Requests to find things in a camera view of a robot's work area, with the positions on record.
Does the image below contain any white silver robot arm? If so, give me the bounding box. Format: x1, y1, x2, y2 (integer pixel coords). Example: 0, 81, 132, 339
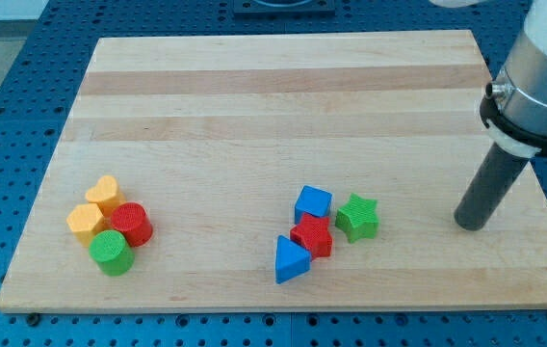
485, 0, 547, 137

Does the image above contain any blue cube block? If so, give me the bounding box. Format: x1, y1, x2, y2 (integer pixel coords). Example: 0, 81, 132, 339
294, 185, 332, 224

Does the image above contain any wooden board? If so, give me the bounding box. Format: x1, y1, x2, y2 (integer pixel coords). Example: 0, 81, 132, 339
0, 30, 547, 314

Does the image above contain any red star block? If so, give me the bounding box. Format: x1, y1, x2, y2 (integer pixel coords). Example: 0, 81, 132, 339
290, 213, 333, 260

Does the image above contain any blue triangle block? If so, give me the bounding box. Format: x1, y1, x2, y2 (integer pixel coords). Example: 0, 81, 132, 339
274, 235, 311, 284

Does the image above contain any green star block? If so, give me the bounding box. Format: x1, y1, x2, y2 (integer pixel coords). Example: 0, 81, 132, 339
335, 193, 379, 243

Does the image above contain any red cylinder block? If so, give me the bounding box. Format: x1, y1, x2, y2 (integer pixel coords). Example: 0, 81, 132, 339
111, 202, 153, 247

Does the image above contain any yellow heart block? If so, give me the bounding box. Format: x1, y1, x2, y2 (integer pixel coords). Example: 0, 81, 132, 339
85, 175, 127, 217

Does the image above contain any green cylinder block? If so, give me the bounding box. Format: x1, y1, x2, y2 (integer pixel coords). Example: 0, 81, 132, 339
89, 229, 135, 277

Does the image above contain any yellow hexagon block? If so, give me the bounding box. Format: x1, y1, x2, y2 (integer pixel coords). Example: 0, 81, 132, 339
66, 203, 107, 248

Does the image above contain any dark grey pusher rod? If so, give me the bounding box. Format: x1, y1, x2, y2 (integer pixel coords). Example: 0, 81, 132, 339
454, 144, 529, 231

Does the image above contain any black clamp ring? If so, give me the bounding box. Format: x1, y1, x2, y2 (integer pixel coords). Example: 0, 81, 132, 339
479, 82, 547, 166

